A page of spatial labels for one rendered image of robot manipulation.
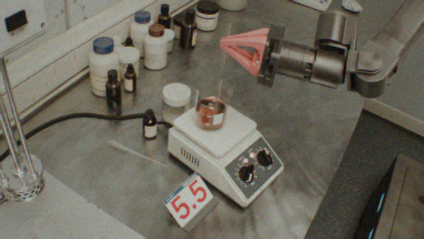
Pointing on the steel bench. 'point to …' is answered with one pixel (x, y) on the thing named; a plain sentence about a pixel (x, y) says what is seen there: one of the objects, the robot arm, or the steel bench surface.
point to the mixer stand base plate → (60, 217)
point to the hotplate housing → (214, 164)
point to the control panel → (261, 175)
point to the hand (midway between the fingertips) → (225, 43)
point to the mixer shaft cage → (17, 159)
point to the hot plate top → (241, 122)
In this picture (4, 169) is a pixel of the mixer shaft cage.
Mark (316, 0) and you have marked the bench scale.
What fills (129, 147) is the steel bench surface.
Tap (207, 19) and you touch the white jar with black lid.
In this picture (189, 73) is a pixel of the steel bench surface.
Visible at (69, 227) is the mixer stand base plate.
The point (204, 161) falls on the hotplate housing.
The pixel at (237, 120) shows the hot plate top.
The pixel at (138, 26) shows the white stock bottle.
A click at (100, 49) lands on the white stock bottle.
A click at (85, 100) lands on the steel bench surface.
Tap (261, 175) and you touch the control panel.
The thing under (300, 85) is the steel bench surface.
